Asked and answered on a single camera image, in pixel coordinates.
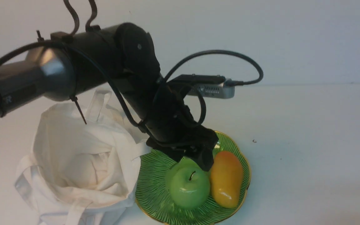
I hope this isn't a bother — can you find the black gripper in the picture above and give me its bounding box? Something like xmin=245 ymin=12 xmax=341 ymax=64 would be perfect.
xmin=146 ymin=82 xmax=218 ymax=172

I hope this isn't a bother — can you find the green apple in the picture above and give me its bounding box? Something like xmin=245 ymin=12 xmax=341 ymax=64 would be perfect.
xmin=165 ymin=157 xmax=210 ymax=209

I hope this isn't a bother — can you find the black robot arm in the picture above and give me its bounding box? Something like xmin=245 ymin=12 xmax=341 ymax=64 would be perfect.
xmin=0 ymin=23 xmax=218 ymax=171

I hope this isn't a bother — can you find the white cloth tote bag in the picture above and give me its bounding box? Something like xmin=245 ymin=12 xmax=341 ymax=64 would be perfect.
xmin=14 ymin=90 xmax=151 ymax=225

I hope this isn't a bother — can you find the yellow orange mango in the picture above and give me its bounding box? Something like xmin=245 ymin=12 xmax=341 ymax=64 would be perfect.
xmin=210 ymin=151 xmax=244 ymax=208

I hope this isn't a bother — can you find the green scalloped glass plate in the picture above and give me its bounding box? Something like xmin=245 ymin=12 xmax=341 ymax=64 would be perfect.
xmin=135 ymin=131 xmax=251 ymax=225

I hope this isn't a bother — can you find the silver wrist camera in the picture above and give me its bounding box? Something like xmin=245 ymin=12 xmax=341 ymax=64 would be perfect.
xmin=172 ymin=74 xmax=235 ymax=99

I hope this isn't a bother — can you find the black camera cable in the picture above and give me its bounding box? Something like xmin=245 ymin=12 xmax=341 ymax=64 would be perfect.
xmin=155 ymin=50 xmax=264 ymax=125

